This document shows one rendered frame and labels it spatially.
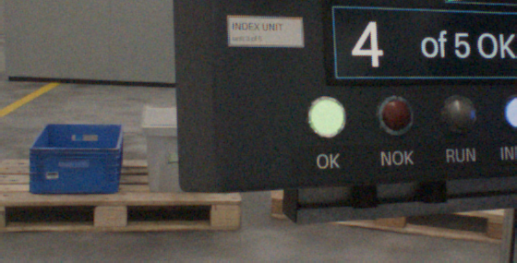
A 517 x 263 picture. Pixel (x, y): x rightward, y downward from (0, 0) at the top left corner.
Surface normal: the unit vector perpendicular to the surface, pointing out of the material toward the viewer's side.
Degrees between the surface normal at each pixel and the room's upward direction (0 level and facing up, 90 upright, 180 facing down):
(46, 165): 90
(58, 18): 90
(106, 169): 90
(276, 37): 75
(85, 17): 90
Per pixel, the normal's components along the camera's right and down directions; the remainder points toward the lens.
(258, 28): 0.38, -0.11
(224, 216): 0.18, 0.15
